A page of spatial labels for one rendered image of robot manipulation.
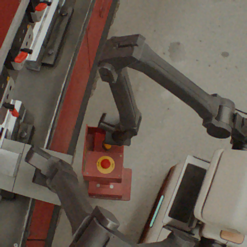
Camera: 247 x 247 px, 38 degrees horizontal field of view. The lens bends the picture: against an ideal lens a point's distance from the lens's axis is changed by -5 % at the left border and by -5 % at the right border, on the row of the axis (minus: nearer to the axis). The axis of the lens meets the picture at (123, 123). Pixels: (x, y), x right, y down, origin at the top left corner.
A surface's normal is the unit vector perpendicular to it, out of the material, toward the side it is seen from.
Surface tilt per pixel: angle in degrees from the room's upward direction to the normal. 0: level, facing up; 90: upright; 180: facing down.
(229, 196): 43
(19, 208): 0
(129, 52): 35
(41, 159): 29
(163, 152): 0
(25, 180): 0
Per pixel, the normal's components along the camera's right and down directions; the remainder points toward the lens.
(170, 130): 0.04, -0.30
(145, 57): 0.59, -0.19
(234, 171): -0.60, -0.47
